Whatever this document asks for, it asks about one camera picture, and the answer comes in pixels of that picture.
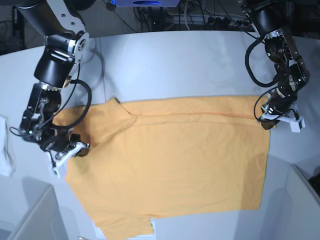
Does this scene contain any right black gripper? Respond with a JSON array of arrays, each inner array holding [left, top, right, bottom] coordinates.
[[37, 129, 89, 157]]

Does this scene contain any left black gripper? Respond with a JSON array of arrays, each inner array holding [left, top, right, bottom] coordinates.
[[261, 88, 298, 130]]

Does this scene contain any yellow T-shirt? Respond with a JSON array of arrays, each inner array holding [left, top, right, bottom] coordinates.
[[65, 96, 270, 224]]

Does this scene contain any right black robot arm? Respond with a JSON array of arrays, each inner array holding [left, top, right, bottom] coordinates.
[[15, 0, 92, 160]]

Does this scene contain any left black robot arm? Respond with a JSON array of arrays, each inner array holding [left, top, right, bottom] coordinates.
[[238, 0, 310, 133]]

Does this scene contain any white cloth at edge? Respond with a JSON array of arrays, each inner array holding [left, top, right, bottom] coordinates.
[[0, 115, 15, 177]]

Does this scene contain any white slotted table plate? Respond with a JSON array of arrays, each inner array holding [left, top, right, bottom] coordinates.
[[95, 218, 155, 240]]

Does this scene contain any blue device box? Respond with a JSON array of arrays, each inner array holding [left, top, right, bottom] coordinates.
[[111, 0, 180, 8]]

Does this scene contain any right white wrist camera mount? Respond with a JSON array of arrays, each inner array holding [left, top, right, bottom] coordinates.
[[47, 141, 91, 179]]

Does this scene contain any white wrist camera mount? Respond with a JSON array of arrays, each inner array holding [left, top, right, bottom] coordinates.
[[47, 141, 91, 179], [259, 102, 306, 133]]

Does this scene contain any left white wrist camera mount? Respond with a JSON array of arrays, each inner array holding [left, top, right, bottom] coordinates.
[[259, 102, 306, 133]]

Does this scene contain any left grey bin wall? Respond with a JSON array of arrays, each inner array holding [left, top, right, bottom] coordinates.
[[8, 185, 69, 240]]

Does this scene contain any grey bin wall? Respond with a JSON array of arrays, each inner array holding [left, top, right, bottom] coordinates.
[[286, 165, 320, 240], [8, 185, 69, 240]]

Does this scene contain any right grey bin wall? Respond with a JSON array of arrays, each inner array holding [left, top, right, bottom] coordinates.
[[286, 165, 320, 240]]

